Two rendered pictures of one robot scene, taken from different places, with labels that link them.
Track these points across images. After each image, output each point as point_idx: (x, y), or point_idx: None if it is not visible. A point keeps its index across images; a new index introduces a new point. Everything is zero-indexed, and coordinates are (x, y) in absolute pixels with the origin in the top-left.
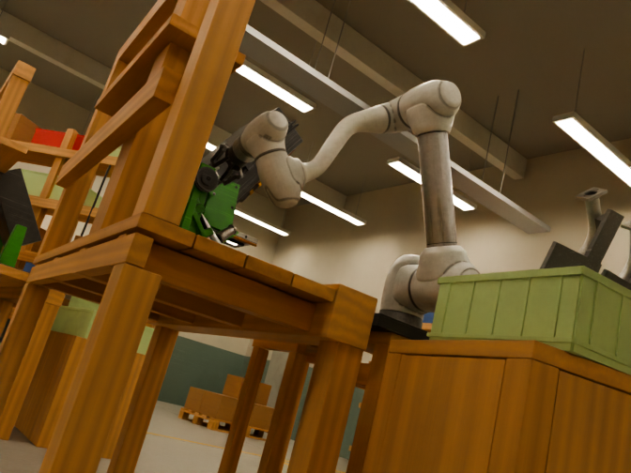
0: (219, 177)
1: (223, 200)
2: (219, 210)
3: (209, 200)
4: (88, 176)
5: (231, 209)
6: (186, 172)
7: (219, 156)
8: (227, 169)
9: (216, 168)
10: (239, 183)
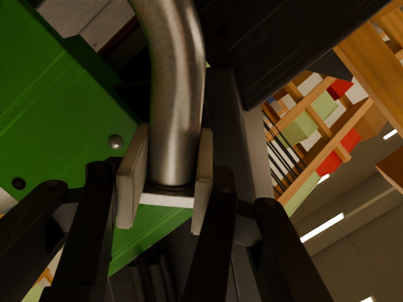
0: (125, 186)
1: (68, 163)
2: (22, 110)
3: (90, 96)
4: (346, 42)
5: (9, 173)
6: None
7: (271, 289)
8: (69, 295)
9: (200, 210)
10: (121, 280)
